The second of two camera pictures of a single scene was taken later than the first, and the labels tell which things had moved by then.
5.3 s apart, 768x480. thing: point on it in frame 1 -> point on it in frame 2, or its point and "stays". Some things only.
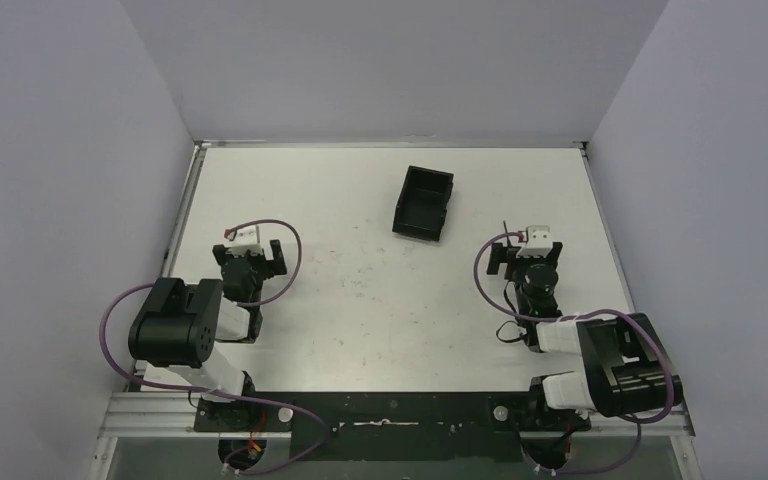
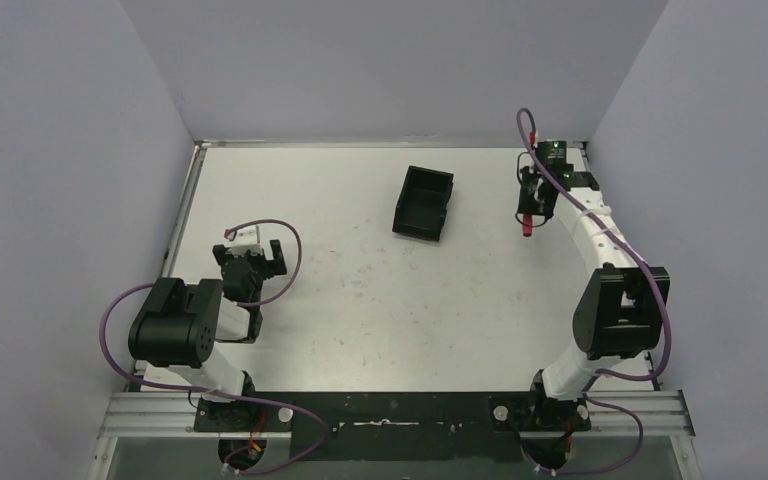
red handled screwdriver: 508,242 -> 527,225
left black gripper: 268,263 stays
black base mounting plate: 396,426 stays
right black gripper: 507,255 -> 525,207
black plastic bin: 423,200 stays
